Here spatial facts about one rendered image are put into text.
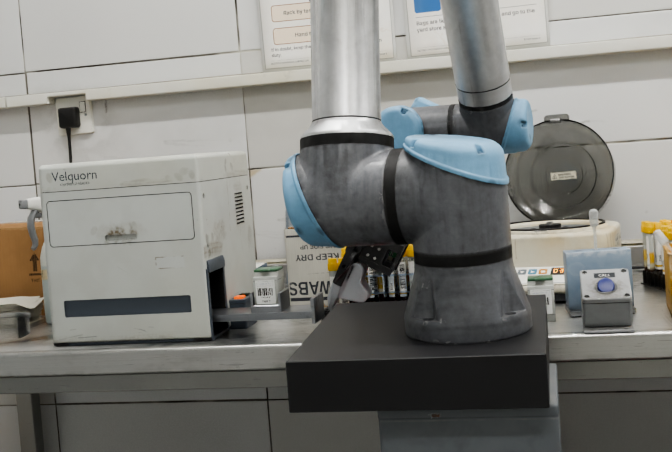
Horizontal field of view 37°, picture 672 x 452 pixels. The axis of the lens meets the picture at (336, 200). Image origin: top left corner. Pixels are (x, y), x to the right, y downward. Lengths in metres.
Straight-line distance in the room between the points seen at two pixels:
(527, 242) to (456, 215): 0.67
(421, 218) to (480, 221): 0.07
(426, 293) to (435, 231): 0.08
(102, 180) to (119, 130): 0.69
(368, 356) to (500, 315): 0.16
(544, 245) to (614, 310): 0.33
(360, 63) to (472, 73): 0.20
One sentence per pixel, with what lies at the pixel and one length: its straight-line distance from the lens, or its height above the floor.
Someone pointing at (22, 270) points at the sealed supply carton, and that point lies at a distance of 2.13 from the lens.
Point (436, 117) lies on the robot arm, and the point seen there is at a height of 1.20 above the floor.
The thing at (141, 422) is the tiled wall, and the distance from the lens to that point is 2.43.
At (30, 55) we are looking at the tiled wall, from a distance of 2.45.
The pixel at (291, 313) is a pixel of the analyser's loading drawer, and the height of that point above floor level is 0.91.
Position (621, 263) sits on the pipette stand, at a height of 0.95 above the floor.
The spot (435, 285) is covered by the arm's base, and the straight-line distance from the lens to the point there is 1.16.
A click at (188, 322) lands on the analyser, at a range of 1.64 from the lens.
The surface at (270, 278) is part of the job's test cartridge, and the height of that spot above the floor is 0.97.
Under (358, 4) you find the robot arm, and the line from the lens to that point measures 1.24.
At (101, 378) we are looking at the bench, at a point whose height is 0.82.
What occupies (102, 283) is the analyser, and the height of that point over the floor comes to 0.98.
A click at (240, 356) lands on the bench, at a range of 1.58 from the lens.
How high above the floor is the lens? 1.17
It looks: 3 degrees down
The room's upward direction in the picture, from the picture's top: 4 degrees counter-clockwise
